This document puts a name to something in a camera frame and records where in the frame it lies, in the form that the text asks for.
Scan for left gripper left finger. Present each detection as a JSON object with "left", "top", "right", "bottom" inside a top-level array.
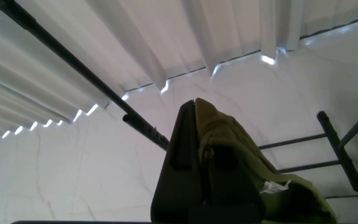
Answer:
[{"left": 150, "top": 99, "right": 204, "bottom": 224}]

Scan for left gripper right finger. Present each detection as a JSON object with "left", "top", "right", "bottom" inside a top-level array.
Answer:
[{"left": 203, "top": 146, "right": 266, "bottom": 224}]

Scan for green printed shirt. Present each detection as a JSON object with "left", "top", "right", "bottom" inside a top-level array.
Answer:
[{"left": 194, "top": 98, "right": 338, "bottom": 224}]

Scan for black clothes rack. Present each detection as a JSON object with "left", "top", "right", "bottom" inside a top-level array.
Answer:
[{"left": 0, "top": 0, "right": 358, "bottom": 194}]

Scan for white curtain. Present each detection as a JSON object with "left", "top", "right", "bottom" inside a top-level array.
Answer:
[{"left": 0, "top": 0, "right": 358, "bottom": 141}]

